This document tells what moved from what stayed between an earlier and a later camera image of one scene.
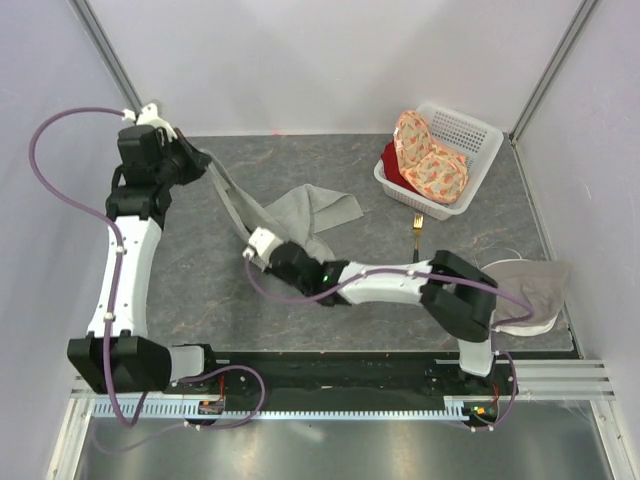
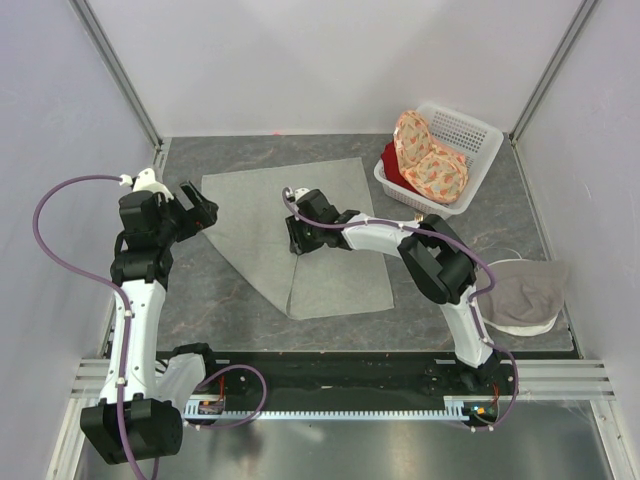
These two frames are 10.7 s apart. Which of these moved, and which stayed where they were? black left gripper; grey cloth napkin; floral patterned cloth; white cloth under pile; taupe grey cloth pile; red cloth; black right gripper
Moved: black right gripper; grey cloth napkin; black left gripper
Stayed: white cloth under pile; taupe grey cloth pile; red cloth; floral patterned cloth
